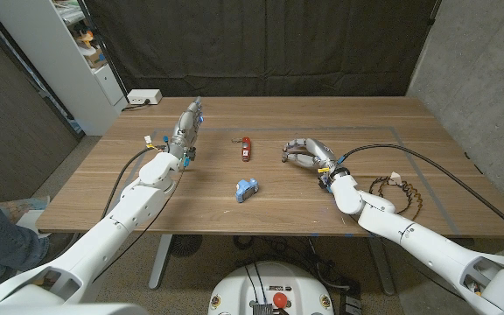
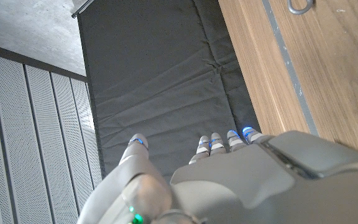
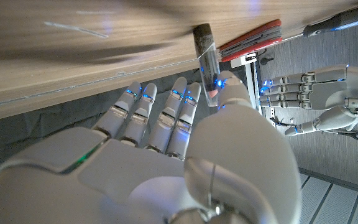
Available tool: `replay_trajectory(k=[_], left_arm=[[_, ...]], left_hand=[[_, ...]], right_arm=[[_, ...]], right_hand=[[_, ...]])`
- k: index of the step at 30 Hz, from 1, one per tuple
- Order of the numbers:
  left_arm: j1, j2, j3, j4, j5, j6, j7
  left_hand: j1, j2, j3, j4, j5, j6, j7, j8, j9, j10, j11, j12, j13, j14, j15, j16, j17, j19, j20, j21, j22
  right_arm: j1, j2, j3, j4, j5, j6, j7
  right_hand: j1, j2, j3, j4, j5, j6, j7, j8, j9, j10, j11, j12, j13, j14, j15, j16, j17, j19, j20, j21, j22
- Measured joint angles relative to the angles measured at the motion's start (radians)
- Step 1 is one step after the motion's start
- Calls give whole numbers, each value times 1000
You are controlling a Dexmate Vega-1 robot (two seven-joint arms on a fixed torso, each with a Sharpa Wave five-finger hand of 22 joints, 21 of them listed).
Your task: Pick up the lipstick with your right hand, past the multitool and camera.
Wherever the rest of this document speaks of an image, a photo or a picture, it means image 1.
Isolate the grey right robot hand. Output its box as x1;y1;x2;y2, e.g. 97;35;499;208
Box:
281;137;349;180

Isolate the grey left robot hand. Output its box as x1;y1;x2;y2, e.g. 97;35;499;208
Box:
166;96;205;162

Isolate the red multitool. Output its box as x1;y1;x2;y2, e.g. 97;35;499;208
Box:
231;136;253;163

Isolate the white power strip box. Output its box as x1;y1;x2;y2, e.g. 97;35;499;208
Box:
126;88;164;106

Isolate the black metal pole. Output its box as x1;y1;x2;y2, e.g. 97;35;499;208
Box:
76;0;130;102

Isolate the cardboard box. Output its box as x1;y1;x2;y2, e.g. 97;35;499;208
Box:
83;46;108;69

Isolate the black round floor fan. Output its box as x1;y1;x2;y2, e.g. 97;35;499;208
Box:
169;234;204;258

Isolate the black curtain backdrop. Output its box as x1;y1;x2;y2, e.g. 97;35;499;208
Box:
83;0;441;98

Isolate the white table leg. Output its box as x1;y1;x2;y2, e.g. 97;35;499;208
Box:
149;234;174;291
367;235;396;297

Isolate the yellow toy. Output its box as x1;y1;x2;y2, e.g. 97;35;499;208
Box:
76;30;95;48

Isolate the white shelf cabinet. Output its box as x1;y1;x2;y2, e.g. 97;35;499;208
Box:
0;0;129;137

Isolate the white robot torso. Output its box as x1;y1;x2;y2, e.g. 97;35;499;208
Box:
206;261;335;315

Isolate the colourful printed cloth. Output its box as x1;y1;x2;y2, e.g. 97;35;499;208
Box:
0;196;51;224

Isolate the brown wavy wire loop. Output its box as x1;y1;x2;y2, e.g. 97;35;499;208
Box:
368;171;424;222

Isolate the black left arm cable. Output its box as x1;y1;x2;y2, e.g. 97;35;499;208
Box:
101;144;168;218

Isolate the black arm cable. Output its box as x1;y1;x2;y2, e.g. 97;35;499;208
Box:
101;144;168;218
338;143;504;242

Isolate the blue toy camera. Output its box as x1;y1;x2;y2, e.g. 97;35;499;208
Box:
234;177;260;204

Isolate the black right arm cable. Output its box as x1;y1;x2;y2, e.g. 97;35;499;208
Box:
338;143;504;242

